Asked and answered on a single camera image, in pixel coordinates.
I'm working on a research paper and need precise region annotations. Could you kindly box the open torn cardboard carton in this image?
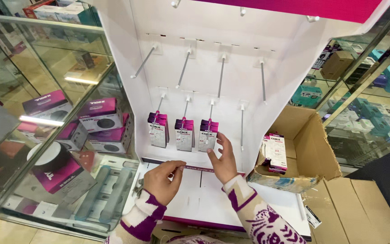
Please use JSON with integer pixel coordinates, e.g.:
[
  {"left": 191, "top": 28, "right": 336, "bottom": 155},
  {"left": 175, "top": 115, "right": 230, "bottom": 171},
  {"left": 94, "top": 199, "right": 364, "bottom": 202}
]
[{"left": 247, "top": 105, "right": 343, "bottom": 194}]

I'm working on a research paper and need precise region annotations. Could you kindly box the person's right hand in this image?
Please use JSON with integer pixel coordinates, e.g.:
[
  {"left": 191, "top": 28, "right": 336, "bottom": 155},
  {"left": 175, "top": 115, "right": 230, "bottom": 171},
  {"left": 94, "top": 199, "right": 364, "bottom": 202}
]
[{"left": 207, "top": 132, "right": 238, "bottom": 185}]

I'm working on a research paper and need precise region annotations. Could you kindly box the set of metal display hooks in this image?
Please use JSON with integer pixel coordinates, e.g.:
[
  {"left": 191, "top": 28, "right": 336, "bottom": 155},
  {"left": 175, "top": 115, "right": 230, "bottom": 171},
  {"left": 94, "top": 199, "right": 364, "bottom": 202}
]
[{"left": 130, "top": 0, "right": 320, "bottom": 152}]

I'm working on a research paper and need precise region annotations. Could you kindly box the flat cardboard under stand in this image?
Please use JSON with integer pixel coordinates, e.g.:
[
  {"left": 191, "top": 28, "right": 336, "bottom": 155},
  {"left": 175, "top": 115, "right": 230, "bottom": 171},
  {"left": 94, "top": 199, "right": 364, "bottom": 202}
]
[{"left": 151, "top": 220, "right": 312, "bottom": 244}]

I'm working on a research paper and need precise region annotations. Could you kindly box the white magenta display stand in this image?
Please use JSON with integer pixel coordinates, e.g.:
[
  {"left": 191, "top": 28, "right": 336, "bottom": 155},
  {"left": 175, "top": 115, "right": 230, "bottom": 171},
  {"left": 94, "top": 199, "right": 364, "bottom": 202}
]
[{"left": 93, "top": 0, "right": 390, "bottom": 238}]

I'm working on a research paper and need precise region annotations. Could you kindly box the person's left hand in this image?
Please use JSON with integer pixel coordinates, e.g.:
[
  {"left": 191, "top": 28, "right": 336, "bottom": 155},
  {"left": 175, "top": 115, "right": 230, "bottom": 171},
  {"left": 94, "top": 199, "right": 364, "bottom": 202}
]
[{"left": 143, "top": 160, "right": 187, "bottom": 206}]

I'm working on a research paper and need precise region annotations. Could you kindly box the row of hanging cable packets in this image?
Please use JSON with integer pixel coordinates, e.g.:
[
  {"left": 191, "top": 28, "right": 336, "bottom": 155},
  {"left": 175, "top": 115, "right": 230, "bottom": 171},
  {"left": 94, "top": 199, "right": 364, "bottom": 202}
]
[{"left": 147, "top": 112, "right": 220, "bottom": 152}]

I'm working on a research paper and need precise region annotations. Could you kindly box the white paper label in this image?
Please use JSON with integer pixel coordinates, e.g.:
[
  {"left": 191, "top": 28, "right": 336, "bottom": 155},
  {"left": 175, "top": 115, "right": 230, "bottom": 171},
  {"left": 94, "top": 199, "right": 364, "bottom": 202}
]
[{"left": 304, "top": 205, "right": 322, "bottom": 229}]

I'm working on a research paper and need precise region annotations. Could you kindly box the glass showcase with speaker boxes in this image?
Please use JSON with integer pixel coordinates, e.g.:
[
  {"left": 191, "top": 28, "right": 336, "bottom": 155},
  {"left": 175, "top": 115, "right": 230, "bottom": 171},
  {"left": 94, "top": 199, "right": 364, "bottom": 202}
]
[{"left": 0, "top": 14, "right": 140, "bottom": 240}]

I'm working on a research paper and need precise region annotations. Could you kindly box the white magenta cable packet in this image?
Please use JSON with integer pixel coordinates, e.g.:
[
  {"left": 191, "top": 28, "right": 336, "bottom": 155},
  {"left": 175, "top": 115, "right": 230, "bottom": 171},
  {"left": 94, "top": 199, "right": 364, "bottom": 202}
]
[
  {"left": 262, "top": 134, "right": 272, "bottom": 167},
  {"left": 268, "top": 134, "right": 288, "bottom": 175}
]

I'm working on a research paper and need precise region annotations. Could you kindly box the closed brown cardboard carton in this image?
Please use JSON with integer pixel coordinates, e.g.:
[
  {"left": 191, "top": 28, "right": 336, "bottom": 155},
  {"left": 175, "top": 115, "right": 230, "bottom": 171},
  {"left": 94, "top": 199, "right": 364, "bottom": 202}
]
[{"left": 302, "top": 177, "right": 390, "bottom": 244}]

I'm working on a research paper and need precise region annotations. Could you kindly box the heap of boxes atop showcase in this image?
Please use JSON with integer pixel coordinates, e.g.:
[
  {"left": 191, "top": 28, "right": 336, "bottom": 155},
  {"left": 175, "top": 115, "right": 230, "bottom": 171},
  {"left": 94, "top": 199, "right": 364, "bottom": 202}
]
[{"left": 22, "top": 0, "right": 103, "bottom": 28}]

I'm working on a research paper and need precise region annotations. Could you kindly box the glass showcase with teal boxes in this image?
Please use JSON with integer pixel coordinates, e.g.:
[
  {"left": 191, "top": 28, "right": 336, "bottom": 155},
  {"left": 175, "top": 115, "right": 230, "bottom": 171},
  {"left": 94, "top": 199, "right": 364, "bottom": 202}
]
[{"left": 288, "top": 0, "right": 390, "bottom": 169}]

